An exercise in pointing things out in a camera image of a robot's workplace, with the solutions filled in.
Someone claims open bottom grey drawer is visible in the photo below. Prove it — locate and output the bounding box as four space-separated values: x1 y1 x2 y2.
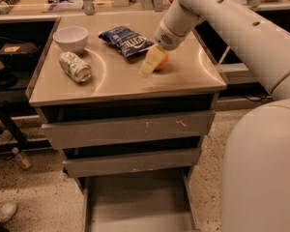
81 168 201 232

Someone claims plastic bottle on floor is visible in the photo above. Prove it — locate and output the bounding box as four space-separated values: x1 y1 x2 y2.
12 147 32 169

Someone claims white bowl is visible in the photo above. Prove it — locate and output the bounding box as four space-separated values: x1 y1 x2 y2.
53 26 89 53

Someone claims blue chip bag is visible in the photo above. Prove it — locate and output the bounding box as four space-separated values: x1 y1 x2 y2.
99 26 154 58

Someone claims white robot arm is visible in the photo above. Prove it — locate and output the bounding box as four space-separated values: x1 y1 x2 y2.
155 0 290 232

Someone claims black cable on floor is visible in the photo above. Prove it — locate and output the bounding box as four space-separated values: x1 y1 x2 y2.
241 94 272 102

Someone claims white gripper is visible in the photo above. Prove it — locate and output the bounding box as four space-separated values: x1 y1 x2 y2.
139 20 186 77

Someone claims white sneaker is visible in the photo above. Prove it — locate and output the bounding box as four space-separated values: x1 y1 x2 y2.
0 202 18 225

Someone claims black stand left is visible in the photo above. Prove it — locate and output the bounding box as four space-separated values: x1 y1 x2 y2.
0 102 50 153

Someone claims orange fruit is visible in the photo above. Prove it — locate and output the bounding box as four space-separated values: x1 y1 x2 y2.
146 45 168 71

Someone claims top grey drawer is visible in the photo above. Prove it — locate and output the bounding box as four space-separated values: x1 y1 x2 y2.
42 110 215 149

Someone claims grey drawer cabinet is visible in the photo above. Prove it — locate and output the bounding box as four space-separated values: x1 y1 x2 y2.
25 11 229 232

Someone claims middle grey drawer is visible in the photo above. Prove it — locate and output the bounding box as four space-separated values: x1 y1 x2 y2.
63 148 201 178

